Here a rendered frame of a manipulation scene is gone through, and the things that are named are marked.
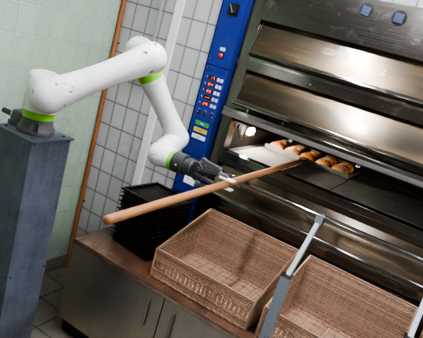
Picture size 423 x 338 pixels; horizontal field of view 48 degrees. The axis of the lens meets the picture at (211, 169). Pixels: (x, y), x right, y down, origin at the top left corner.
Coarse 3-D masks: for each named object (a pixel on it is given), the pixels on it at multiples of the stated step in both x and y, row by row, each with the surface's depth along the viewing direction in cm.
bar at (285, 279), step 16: (256, 192) 214; (272, 192) 210; (304, 208) 203; (320, 224) 199; (336, 224) 197; (368, 240) 191; (416, 256) 183; (288, 272) 188; (288, 288) 189; (272, 304) 190; (272, 320) 191; (416, 320) 171
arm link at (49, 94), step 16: (144, 48) 178; (160, 48) 180; (96, 64) 176; (112, 64) 175; (128, 64) 176; (144, 64) 178; (160, 64) 180; (32, 80) 175; (48, 80) 169; (64, 80) 170; (80, 80) 171; (96, 80) 173; (112, 80) 176; (128, 80) 181; (32, 96) 168; (48, 96) 167; (64, 96) 170; (80, 96) 173; (48, 112) 171
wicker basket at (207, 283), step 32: (192, 224) 251; (224, 224) 260; (192, 256) 263; (224, 256) 258; (256, 256) 251; (288, 256) 244; (192, 288) 230; (224, 288) 212; (256, 288) 247; (256, 320) 219
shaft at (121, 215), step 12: (276, 168) 242; (240, 180) 205; (192, 192) 170; (204, 192) 178; (144, 204) 147; (156, 204) 151; (168, 204) 157; (108, 216) 132; (120, 216) 135; (132, 216) 140
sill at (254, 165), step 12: (228, 156) 260; (240, 156) 258; (252, 168) 254; (264, 168) 250; (288, 180) 245; (300, 180) 243; (312, 192) 239; (324, 192) 236; (336, 204) 234; (348, 204) 231; (360, 204) 231; (372, 216) 226; (384, 216) 223; (396, 228) 221; (408, 228) 219; (420, 228) 220
